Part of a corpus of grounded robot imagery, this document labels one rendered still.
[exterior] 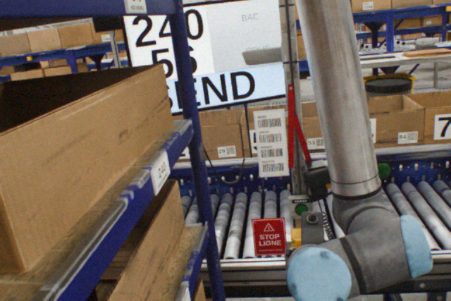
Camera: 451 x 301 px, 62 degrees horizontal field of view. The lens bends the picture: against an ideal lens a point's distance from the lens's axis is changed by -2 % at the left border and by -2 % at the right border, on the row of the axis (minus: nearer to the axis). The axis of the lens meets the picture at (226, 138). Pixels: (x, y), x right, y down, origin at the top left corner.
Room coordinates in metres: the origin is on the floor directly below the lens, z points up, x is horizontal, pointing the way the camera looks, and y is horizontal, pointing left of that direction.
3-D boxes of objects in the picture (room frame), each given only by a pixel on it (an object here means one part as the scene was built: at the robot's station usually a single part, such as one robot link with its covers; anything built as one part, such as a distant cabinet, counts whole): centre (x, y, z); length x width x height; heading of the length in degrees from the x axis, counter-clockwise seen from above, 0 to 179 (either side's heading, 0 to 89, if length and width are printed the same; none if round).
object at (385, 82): (4.18, -1.87, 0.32); 0.50 x 0.50 x 0.64
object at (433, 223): (1.24, -0.71, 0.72); 0.52 x 0.05 x 0.05; 171
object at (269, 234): (1.03, -0.12, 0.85); 0.16 x 0.01 x 0.13; 81
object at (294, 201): (1.01, -0.19, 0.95); 0.07 x 0.03 x 0.07; 81
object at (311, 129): (1.76, -0.29, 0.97); 0.39 x 0.29 x 0.17; 81
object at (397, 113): (1.70, -0.67, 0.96); 0.39 x 0.29 x 0.17; 81
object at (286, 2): (1.04, -0.20, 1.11); 0.12 x 0.05 x 0.88; 81
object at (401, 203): (1.25, -0.64, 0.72); 0.52 x 0.05 x 0.05; 171
